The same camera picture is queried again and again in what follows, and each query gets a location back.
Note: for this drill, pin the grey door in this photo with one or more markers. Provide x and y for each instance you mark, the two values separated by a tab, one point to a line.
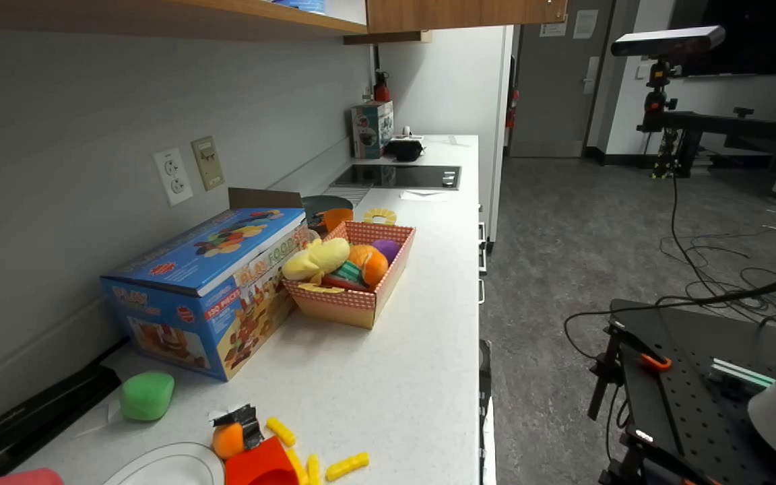
553	97

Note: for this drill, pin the wooden cabinet door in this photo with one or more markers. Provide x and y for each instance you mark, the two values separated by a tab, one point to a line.
458	15

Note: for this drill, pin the purple toy fruit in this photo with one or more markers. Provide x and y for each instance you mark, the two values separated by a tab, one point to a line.
388	248

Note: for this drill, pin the beige bowl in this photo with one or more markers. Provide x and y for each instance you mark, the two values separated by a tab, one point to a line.
380	216

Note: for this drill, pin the toy orange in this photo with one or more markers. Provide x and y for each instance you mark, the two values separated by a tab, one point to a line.
370	266

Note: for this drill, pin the green toy vegetable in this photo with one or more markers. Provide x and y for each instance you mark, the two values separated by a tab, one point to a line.
347	272

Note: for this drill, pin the red toy fruit slice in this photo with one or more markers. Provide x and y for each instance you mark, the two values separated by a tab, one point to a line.
337	286

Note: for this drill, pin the steel sink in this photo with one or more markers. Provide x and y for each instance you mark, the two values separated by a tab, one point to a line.
396	175

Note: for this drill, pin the yellow toy banana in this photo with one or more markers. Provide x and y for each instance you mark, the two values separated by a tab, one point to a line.
316	260

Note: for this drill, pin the black pot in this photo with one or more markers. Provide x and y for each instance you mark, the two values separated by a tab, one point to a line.
401	149

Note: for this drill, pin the green white box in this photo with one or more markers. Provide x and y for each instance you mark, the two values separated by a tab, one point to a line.
370	130

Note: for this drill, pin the red bottle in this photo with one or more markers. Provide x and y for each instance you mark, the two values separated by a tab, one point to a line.
380	88

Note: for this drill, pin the white refrigerator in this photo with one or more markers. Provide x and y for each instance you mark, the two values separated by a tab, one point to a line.
451	89

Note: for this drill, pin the black GE dishwasher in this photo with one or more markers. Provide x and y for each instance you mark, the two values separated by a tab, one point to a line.
485	386

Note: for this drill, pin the blue toy food box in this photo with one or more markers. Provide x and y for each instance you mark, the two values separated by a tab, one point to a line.
199	260

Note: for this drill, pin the yellow toy fry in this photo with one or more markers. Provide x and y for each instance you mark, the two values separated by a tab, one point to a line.
347	468
312	472
281	433

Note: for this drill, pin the small black toy piece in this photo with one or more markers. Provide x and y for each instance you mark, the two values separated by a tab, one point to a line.
242	415

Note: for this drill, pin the white tub blue label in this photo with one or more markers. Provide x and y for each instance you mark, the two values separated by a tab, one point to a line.
335	12

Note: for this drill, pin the orange toy food piece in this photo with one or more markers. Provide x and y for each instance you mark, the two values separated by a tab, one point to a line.
227	442

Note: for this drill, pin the white paper notice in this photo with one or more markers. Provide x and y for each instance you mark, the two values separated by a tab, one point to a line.
584	22
553	30

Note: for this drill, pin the green round toy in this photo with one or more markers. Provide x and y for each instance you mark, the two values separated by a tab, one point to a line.
147	398

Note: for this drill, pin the orange black bar clamp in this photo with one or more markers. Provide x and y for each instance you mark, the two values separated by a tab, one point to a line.
652	363

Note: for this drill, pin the white round plate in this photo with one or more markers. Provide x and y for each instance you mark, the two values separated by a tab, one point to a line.
161	461

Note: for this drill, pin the black perforated robot table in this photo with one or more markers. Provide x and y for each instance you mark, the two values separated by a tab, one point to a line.
694	404

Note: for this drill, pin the pink cloth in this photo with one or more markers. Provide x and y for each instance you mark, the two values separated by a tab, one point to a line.
19	479

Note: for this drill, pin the beige switch plate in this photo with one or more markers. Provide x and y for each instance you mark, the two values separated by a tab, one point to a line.
207	162

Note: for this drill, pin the white wall outlet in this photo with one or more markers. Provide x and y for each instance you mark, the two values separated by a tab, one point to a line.
174	175

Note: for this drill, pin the black stereo camera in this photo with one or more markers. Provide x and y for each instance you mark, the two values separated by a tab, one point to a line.
665	42

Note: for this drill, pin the black camera boom stand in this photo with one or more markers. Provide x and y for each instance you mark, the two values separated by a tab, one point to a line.
719	124

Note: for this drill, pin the black wall screen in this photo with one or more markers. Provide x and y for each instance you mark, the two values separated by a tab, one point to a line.
766	35

